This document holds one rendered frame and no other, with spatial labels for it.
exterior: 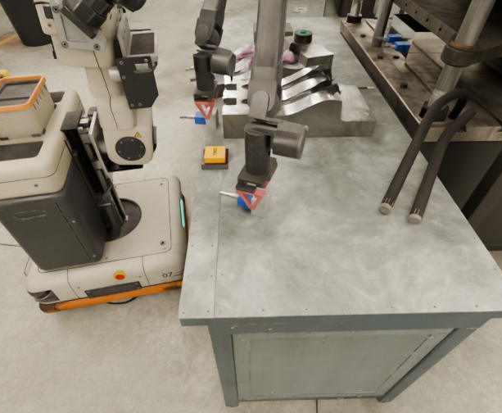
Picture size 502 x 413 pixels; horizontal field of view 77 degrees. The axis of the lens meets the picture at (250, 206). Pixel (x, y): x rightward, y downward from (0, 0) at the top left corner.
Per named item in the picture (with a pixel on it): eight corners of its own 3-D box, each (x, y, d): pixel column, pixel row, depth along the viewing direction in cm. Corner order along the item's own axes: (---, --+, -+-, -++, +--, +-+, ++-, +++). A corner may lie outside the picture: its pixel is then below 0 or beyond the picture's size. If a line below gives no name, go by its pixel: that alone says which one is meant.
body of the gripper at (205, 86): (218, 86, 107) (216, 63, 102) (214, 100, 100) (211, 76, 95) (199, 85, 108) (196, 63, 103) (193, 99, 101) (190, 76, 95)
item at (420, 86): (416, 142, 118) (424, 124, 113) (339, 29, 209) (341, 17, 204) (637, 138, 120) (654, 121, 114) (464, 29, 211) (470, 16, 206)
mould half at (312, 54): (217, 97, 127) (214, 70, 119) (202, 72, 144) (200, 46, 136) (329, 80, 138) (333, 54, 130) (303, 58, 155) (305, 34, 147)
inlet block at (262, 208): (217, 206, 84) (215, 190, 80) (224, 193, 87) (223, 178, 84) (264, 218, 81) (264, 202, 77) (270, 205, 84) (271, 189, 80)
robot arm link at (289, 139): (264, 96, 71) (253, 88, 63) (314, 104, 68) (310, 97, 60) (253, 149, 73) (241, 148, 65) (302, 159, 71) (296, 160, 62)
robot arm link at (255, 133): (249, 115, 68) (240, 128, 64) (280, 120, 66) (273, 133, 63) (250, 142, 73) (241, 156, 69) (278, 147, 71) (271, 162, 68)
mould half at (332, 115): (223, 138, 106) (220, 101, 97) (225, 101, 124) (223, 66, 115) (372, 136, 107) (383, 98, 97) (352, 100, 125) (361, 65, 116)
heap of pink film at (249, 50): (241, 75, 127) (241, 55, 122) (230, 59, 139) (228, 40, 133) (300, 67, 133) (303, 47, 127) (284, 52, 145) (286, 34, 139)
